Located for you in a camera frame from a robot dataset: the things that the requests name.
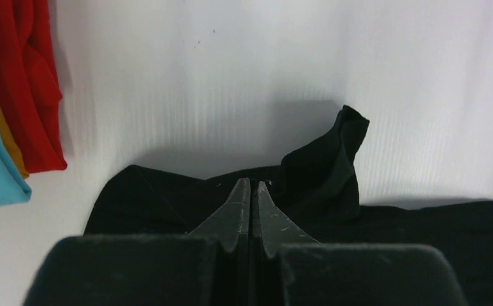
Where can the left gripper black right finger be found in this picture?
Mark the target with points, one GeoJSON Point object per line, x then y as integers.
{"type": "Point", "coordinates": [296, 269]}

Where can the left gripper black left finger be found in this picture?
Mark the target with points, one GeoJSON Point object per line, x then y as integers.
{"type": "Point", "coordinates": [207, 266]}

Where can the black t-shirt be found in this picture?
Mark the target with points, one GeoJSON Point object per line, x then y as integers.
{"type": "Point", "coordinates": [316, 187]}

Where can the folded red t-shirt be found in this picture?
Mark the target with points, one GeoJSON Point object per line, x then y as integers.
{"type": "Point", "coordinates": [29, 85]}

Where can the folded yellow t-shirt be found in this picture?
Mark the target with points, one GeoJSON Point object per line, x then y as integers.
{"type": "Point", "coordinates": [7, 135]}

